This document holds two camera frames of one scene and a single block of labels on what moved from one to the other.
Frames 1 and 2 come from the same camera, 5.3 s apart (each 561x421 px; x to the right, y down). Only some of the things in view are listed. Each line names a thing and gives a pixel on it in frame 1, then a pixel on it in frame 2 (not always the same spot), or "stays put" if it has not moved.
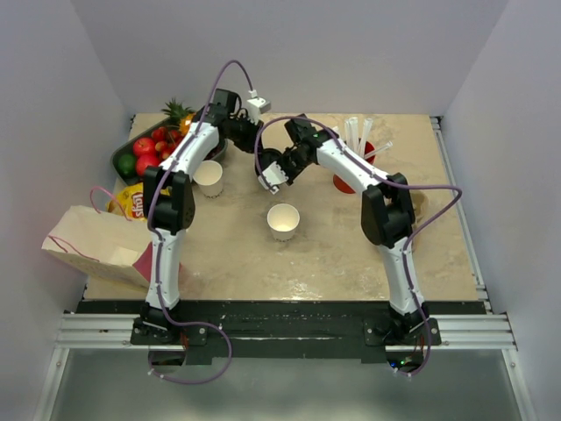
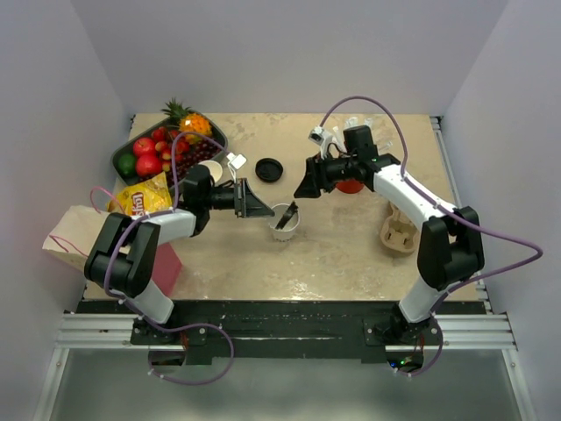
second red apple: [145, 160] stays put
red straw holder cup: [343, 184] stays put
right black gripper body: [292, 164] to [331, 171]
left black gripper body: [244, 133] to [239, 192]
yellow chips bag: [128, 203] stays put
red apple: [144, 146] stays put
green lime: [126, 165] stays put
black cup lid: [268, 156] to [287, 216]
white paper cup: [283, 219] stays put
